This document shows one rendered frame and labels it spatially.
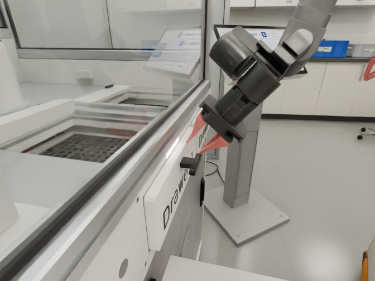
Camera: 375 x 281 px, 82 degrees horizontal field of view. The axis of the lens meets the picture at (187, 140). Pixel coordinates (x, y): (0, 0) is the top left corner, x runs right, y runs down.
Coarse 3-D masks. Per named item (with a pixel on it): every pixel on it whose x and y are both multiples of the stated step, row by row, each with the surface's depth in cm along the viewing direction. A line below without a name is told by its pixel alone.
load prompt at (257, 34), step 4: (252, 32) 114; (256, 32) 115; (260, 32) 116; (264, 32) 117; (268, 32) 119; (256, 36) 114; (260, 36) 115; (264, 36) 116; (268, 36) 118; (272, 36) 119
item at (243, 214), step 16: (256, 112) 129; (256, 128) 134; (240, 144) 134; (256, 144) 140; (240, 160) 139; (240, 176) 145; (208, 192) 172; (224, 192) 159; (240, 192) 151; (256, 192) 172; (208, 208) 156; (224, 208) 155; (240, 208) 155; (256, 208) 155; (272, 208) 156; (224, 224) 142; (240, 224) 142; (256, 224) 142; (272, 224) 142; (240, 240) 131
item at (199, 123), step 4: (200, 112) 41; (204, 112) 41; (200, 116) 40; (196, 120) 40; (200, 120) 40; (196, 124) 41; (200, 124) 40; (204, 124) 40; (196, 128) 41; (200, 128) 41; (192, 132) 42; (196, 132) 42; (192, 136) 43; (188, 140) 45
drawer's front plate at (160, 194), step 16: (192, 128) 54; (192, 144) 54; (176, 160) 40; (160, 176) 35; (176, 176) 41; (160, 192) 33; (176, 192) 43; (160, 208) 33; (176, 208) 44; (160, 224) 34; (160, 240) 35
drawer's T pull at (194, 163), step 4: (196, 156) 45; (200, 156) 45; (184, 160) 43; (188, 160) 43; (192, 160) 44; (196, 160) 43; (200, 160) 45; (180, 164) 43; (184, 164) 42; (188, 164) 42; (192, 164) 42; (196, 164) 42; (192, 168) 40; (196, 168) 41; (192, 172) 40
